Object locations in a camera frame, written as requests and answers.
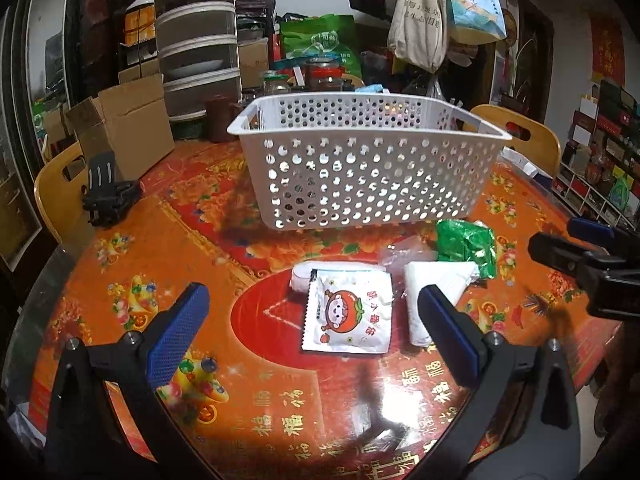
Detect stacked grey food cover tower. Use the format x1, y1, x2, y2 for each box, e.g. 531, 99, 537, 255
154, 0, 241, 121

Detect shelf of boxed goods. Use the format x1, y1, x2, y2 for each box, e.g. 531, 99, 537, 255
552, 80, 640, 231

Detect orange container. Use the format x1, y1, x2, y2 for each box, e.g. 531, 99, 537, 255
124, 7, 157, 46

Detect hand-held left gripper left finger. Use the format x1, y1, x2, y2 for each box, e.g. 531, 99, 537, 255
45, 282, 223, 480

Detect clear hanging plastic bag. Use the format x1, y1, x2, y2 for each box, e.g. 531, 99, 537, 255
425, 72, 447, 102

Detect brown ceramic mug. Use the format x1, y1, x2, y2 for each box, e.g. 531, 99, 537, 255
204, 94, 246, 143

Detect white and blue box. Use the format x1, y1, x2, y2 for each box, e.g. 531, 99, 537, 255
500, 146, 541, 178

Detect beige canvas tote bag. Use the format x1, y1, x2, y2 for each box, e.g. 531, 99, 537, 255
387, 0, 448, 73

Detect open cardboard box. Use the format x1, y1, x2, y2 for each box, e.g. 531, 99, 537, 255
65, 74, 176, 181

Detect black clamp mount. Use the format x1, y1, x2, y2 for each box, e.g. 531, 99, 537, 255
82, 151, 143, 228

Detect blue printed paper bag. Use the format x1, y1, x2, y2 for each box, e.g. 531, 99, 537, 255
442, 0, 508, 45

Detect large pickle jar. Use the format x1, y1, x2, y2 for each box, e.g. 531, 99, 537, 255
305, 60, 343, 92

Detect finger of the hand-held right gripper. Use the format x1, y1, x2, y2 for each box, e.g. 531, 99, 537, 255
567, 217, 640, 257
529, 232, 603, 281

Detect clear glass jar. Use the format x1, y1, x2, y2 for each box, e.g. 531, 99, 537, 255
260, 71, 291, 97

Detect clear plastic bag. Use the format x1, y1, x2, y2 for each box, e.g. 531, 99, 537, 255
425, 72, 447, 102
377, 237, 442, 301

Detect white cartoon snack packet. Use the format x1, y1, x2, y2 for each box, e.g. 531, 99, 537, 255
300, 267, 396, 356

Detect dark mirrored wardrobe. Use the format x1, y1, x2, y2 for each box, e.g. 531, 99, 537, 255
0, 0, 128, 271

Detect white perforated plastic basket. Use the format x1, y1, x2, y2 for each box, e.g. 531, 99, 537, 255
227, 92, 513, 232

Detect red printed tablecloth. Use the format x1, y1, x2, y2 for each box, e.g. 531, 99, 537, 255
37, 137, 621, 480

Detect green shopping bag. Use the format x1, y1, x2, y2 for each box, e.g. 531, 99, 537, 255
279, 14, 363, 81

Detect red wall scroll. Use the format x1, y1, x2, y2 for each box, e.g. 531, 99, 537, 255
590, 12, 626, 85

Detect white cloth roll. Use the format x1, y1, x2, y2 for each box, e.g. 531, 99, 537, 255
291, 260, 386, 293

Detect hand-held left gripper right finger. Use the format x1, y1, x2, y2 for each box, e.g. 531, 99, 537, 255
410, 284, 583, 480

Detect white tissue pack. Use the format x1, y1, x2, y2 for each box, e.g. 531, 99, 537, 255
404, 260, 481, 346

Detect green foil packet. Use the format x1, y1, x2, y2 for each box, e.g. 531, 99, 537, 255
435, 219, 498, 281

